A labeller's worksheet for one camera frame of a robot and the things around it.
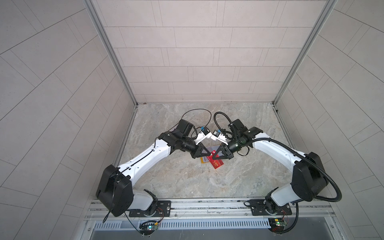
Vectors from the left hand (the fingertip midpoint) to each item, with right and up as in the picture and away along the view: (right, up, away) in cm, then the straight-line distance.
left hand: (212, 154), depth 71 cm
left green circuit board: (-29, -32, -6) cm, 43 cm away
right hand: (+1, -2, +1) cm, 3 cm away
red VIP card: (+2, -5, 0) cm, 5 cm away
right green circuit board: (+30, -32, -3) cm, 44 cm away
